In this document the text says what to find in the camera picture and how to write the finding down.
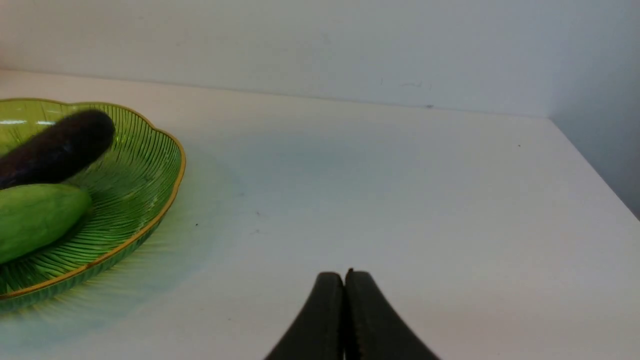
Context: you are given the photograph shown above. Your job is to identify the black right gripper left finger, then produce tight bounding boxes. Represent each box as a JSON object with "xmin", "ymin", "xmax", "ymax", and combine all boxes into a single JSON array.
[{"xmin": 266, "ymin": 272, "xmax": 345, "ymax": 360}]

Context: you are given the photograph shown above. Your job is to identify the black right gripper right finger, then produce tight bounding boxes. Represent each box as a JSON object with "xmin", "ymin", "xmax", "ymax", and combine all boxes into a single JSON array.
[{"xmin": 345, "ymin": 268, "xmax": 438, "ymax": 360}]

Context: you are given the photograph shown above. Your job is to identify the long dark purple eggplant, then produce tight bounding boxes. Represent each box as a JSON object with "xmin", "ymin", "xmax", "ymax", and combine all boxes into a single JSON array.
[{"xmin": 0, "ymin": 109, "xmax": 115, "ymax": 190}]

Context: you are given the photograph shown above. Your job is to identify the green glass scalloped plate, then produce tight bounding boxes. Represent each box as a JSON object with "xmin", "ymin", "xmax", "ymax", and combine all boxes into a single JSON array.
[{"xmin": 0, "ymin": 98, "xmax": 186, "ymax": 313}]

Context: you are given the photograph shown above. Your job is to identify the green cucumber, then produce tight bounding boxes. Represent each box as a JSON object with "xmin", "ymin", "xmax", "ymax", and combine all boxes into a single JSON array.
[{"xmin": 0, "ymin": 183, "xmax": 92, "ymax": 264}]

